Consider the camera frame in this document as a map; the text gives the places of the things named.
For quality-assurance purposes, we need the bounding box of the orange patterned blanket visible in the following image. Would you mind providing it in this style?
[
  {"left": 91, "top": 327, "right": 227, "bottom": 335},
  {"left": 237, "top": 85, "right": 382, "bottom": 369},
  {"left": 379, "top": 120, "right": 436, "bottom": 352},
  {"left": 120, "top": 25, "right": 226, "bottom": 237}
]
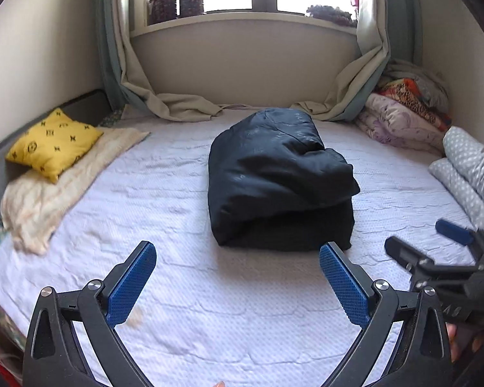
[{"left": 377, "top": 78, "right": 452, "bottom": 132}]

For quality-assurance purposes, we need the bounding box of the beige and green curtain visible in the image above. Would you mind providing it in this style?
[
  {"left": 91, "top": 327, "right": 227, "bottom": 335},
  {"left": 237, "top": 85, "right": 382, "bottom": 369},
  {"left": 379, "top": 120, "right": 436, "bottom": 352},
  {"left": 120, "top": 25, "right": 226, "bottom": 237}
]
[
  {"left": 290, "top": 0, "right": 422, "bottom": 122},
  {"left": 95, "top": 0, "right": 227, "bottom": 122}
]

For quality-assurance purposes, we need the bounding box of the yellow patterned pillow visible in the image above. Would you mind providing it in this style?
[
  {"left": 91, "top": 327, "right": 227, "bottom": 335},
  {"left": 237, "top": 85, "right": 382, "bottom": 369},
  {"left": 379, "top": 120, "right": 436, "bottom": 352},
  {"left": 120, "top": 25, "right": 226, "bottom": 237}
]
[{"left": 5, "top": 107, "right": 104, "bottom": 184}]

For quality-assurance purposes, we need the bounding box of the white quilted mattress cover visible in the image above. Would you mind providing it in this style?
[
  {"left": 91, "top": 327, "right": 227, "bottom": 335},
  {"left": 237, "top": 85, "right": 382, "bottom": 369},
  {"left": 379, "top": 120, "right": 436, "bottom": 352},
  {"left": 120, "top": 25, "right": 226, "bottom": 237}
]
[{"left": 0, "top": 103, "right": 484, "bottom": 387}]

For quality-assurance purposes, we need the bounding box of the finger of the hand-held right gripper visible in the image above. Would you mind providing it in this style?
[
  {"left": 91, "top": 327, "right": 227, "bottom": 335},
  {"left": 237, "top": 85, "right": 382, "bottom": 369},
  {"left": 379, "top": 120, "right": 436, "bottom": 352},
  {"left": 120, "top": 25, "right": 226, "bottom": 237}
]
[
  {"left": 384, "top": 236, "right": 440, "bottom": 275},
  {"left": 435, "top": 218, "right": 484, "bottom": 251}
]

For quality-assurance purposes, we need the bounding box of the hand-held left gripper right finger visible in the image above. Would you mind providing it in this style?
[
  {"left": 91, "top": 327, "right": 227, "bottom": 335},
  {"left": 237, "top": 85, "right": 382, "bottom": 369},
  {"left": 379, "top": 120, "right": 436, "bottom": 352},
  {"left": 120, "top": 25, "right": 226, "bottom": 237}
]
[{"left": 319, "top": 243, "right": 454, "bottom": 387}]

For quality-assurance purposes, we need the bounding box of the person's right hand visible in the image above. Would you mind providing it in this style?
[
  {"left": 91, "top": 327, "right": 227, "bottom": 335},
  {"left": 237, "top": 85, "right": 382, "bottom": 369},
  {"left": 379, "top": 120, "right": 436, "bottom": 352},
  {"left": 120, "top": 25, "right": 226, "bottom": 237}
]
[{"left": 448, "top": 322, "right": 484, "bottom": 363}]

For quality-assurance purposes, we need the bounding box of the cream blanket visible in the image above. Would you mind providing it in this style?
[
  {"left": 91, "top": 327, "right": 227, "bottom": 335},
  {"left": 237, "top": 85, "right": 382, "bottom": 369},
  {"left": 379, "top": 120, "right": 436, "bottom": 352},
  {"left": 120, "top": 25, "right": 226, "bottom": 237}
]
[{"left": 0, "top": 127, "right": 151, "bottom": 255}]

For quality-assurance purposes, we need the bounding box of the dark printed jacket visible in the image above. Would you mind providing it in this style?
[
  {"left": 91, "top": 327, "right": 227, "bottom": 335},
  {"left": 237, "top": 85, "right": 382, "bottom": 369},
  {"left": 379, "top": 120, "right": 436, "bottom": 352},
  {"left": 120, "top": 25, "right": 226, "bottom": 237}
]
[{"left": 207, "top": 107, "right": 361, "bottom": 253}]

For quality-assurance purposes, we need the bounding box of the purple floral quilt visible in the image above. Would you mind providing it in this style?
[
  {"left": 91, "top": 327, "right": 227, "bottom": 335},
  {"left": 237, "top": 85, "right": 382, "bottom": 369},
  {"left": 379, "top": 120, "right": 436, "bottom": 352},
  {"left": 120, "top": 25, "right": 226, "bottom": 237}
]
[{"left": 355, "top": 93, "right": 448, "bottom": 156}]

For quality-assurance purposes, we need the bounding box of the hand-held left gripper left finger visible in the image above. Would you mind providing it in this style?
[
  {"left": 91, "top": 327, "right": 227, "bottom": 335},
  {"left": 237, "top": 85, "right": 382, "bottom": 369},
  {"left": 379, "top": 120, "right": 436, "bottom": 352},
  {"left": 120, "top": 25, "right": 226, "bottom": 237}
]
[{"left": 22, "top": 241, "right": 158, "bottom": 387}]

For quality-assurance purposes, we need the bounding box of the grey polka dot quilt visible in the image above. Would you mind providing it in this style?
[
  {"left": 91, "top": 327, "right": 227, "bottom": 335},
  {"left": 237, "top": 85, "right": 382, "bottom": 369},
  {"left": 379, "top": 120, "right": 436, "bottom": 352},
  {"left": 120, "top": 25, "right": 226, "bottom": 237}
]
[{"left": 428, "top": 126, "right": 484, "bottom": 238}]

